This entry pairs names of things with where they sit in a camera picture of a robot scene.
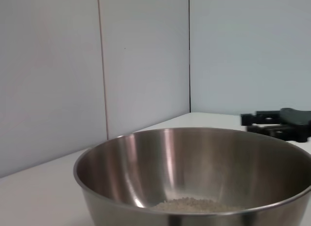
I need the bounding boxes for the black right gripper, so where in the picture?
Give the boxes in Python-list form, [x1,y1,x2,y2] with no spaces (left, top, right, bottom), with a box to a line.
[240,107,311,142]

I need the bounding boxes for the stainless steel mixing bowl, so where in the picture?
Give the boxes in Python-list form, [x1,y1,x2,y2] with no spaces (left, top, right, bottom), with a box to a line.
[72,127,311,226]

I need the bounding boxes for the white rice grains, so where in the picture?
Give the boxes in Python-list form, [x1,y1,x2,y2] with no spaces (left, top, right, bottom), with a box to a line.
[151,197,235,212]

